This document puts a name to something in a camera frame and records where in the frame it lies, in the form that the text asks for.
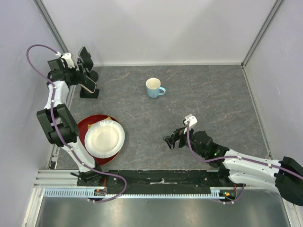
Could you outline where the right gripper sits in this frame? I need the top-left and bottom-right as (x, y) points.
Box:
(163, 124), (205, 157)

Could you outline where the black phone pink case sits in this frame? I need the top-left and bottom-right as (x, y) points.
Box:
(79, 75), (97, 94)

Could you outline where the black folding phone stand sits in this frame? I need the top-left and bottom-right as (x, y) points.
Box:
(80, 79), (100, 99)

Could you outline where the black phone clear case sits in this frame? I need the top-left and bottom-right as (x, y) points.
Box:
(78, 46), (94, 72)

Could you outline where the black round-base phone stand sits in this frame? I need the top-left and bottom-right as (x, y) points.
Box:
(77, 57), (98, 82)

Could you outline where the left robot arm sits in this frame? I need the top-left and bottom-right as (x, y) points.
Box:
(36, 54), (104, 186)

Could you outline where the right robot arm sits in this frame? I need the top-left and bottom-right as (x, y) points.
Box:
(163, 127), (303, 206)

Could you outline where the red round tray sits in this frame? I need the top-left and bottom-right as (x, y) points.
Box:
(78, 114), (119, 165)

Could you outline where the yellow item on tray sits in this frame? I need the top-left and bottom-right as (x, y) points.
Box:
(88, 116), (112, 130)

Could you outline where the light blue mug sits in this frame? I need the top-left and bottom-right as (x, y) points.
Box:
(146, 78), (166, 99)

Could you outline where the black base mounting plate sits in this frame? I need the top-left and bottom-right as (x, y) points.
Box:
(71, 170), (234, 194)

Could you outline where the white paper plate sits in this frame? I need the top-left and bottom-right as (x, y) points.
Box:
(84, 120), (125, 158)

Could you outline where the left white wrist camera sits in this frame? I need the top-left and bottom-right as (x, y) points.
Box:
(55, 52), (76, 69)

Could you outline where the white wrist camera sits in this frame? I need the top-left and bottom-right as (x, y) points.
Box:
(183, 114), (198, 130)
(55, 52), (76, 69)

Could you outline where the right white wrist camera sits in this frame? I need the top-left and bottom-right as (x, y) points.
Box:
(183, 114), (198, 130)

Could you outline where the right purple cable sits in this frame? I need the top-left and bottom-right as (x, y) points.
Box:
(186, 120), (303, 204)

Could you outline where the purple cable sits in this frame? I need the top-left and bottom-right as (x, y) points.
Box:
(186, 120), (303, 204)
(26, 44), (128, 203)

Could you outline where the slotted cable duct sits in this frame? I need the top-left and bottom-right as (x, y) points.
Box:
(44, 188), (234, 199)

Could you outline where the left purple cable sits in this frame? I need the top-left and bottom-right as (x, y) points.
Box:
(26, 44), (128, 203)

